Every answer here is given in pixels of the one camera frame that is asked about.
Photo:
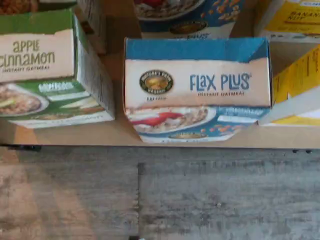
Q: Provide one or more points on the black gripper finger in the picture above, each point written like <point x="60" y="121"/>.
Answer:
<point x="134" y="238"/>

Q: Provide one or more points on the green apple cinnamon oatmeal box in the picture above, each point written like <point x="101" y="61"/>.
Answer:
<point x="92" y="25"/>
<point x="37" y="57"/>

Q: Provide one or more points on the yellow banana nut oatmeal box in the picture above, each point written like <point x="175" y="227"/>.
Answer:
<point x="295" y="82"/>
<point x="287" y="22"/>

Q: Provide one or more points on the blue flax plus oatmeal box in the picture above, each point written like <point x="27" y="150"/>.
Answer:
<point x="220" y="15"/>
<point x="200" y="82"/>

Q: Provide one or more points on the wooden shelf board with boxes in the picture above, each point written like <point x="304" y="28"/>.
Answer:
<point x="75" y="137"/>

